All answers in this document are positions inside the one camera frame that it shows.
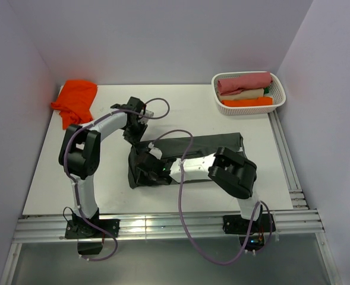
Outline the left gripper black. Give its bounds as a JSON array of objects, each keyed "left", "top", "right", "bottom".
[{"left": 122, "top": 119, "right": 147, "bottom": 147}]

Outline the dark grey t shirt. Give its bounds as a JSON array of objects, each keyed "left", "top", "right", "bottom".
[{"left": 128, "top": 132, "right": 245, "bottom": 189}]

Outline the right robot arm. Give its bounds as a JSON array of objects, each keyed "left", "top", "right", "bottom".
[{"left": 133, "top": 147, "right": 276, "bottom": 235}]

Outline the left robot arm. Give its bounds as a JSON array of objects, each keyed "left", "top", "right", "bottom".
[{"left": 58, "top": 97, "right": 154, "bottom": 239}]

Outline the orange t shirt on table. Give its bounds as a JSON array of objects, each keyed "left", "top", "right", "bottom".
[{"left": 51, "top": 80, "right": 97, "bottom": 129}]

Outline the rolled pink t shirt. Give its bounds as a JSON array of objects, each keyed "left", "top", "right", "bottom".
[{"left": 217, "top": 72, "right": 273, "bottom": 95}]

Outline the rolled beige t shirt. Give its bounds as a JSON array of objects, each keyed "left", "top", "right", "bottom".
[{"left": 217, "top": 88, "right": 264, "bottom": 102}]

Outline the rolled orange t shirt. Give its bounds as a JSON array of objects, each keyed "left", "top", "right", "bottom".
[{"left": 221, "top": 97, "right": 273, "bottom": 107}]

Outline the white plastic basket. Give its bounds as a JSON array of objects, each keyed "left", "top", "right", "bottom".
[{"left": 211, "top": 71, "right": 286, "bottom": 115}]

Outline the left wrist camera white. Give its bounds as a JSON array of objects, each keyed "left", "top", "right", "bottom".
[{"left": 138, "top": 109, "right": 154, "bottom": 124}]

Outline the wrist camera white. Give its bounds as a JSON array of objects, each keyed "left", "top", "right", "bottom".
[
  {"left": 138, "top": 109, "right": 154, "bottom": 124},
  {"left": 147, "top": 142, "right": 162, "bottom": 160}
]

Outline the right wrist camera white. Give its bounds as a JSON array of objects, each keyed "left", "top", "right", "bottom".
[{"left": 147, "top": 142, "right": 162, "bottom": 160}]

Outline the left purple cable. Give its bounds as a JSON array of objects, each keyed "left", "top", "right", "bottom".
[{"left": 62, "top": 97, "right": 171, "bottom": 262}]

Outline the purple cable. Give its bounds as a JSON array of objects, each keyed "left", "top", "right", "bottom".
[
  {"left": 150, "top": 129, "right": 273, "bottom": 266},
  {"left": 62, "top": 97, "right": 171, "bottom": 262}
]

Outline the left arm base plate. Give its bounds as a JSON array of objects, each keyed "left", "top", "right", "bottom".
[{"left": 64, "top": 218, "right": 120, "bottom": 257}]

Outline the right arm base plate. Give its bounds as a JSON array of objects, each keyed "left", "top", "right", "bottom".
[{"left": 222, "top": 213, "right": 276, "bottom": 253}]

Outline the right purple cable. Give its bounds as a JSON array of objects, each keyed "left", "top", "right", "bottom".
[{"left": 150, "top": 129, "right": 273, "bottom": 266}]

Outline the aluminium rail frame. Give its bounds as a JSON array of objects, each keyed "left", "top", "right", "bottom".
[{"left": 0, "top": 111, "right": 342, "bottom": 284}]

